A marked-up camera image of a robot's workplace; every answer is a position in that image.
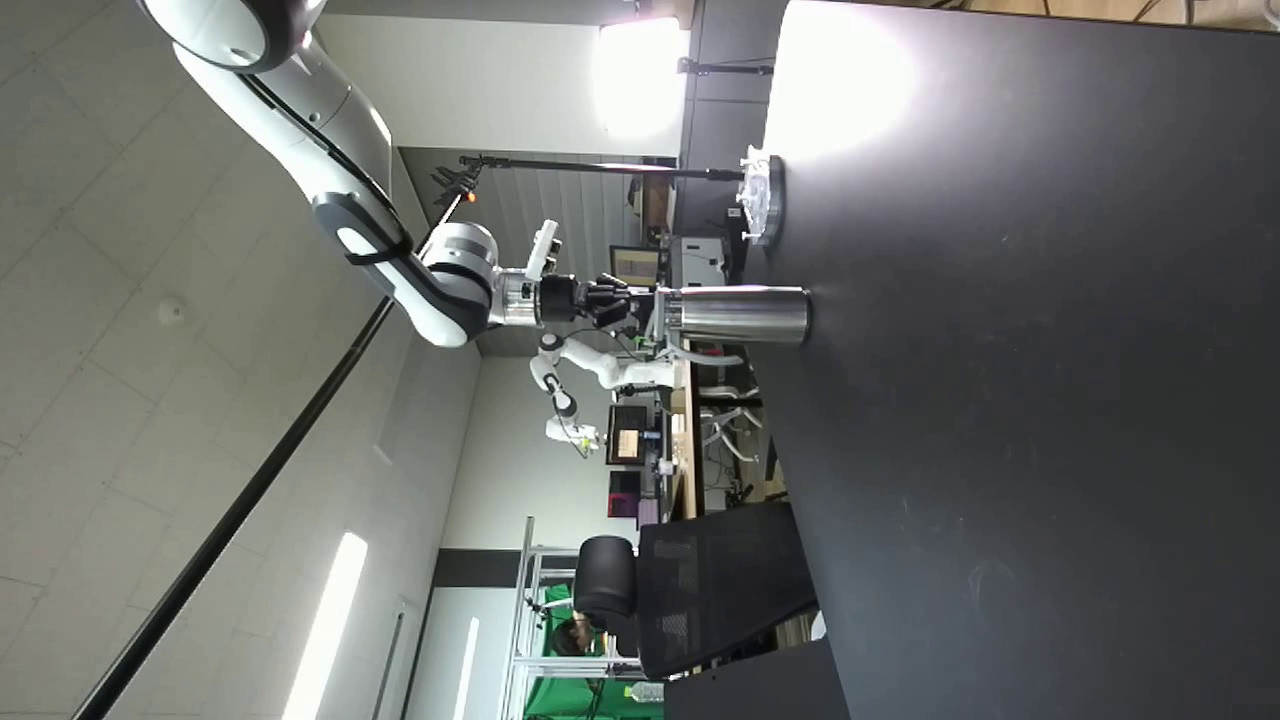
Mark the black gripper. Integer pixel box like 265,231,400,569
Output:
535,272,654,337

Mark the silver metal flask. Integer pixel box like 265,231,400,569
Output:
648,278,816,353

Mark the small black monitor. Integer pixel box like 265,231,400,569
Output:
608,241,670,293

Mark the black tripod pole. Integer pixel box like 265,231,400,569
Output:
432,153,752,241

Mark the black office chair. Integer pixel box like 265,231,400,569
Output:
572,498,821,679

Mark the green fabric screen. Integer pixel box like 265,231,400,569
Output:
524,602,670,720

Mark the long ceiling light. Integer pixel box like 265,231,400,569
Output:
278,526,371,720

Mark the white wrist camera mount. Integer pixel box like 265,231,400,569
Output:
492,216,563,331

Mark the white metal shelf frame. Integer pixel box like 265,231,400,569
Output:
502,515,644,720

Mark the black ceiling rail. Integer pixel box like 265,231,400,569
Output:
75,297,400,720

